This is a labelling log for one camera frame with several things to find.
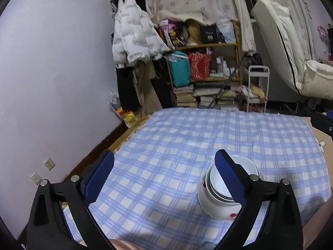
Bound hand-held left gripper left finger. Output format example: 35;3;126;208
27;150;115;250

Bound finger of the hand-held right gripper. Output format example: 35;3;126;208
311;112;333;138

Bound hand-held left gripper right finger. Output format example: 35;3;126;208
215;149;303;250

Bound blue rimmed white bowl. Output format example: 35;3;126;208
209;165;235;201

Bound plain white bowl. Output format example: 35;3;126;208
205;159;259;205

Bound white cherry print bowl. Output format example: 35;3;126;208
197;155;261;222

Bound tan patterned blanket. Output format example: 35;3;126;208
113;116;153;154

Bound plastic bag with yellow items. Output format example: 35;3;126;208
107;92;138;128

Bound blue checked blanket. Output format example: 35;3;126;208
61;108;333;250

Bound white trolley cart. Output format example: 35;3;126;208
238;66;270;113

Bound yellow packet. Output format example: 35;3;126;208
248;86;266;100

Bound wide stack of books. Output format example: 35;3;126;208
194;82;240;111

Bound dark green pole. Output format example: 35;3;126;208
208;55;247;108

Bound black trousers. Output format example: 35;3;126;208
116;65;142;112

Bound narrow stack of books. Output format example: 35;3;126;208
173;85;197;108

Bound small pink fan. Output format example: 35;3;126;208
317;25;329;41

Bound dark backpack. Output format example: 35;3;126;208
241;52;263;81

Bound beige trousers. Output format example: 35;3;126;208
134;61;163;115

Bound black hanging garment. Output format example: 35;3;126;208
151;56;173;108

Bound group of toiletry bottles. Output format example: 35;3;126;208
215;56;233;77

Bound white padded chair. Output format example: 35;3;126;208
251;0;333;99

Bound red patterned bag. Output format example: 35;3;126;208
188;52;212;81

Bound pale floral side curtain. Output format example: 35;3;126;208
274;0;333;63

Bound teal bag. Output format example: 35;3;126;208
166;51;190;87

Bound bamboo shelf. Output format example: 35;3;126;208
159;19;244;110

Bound clear plastic bag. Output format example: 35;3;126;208
216;12;237;44

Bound black box with white print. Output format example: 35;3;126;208
200;24;219;44

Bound white puffer jacket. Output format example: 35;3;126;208
112;0;172;65

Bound pink and black printed bag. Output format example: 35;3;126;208
159;18;186;48

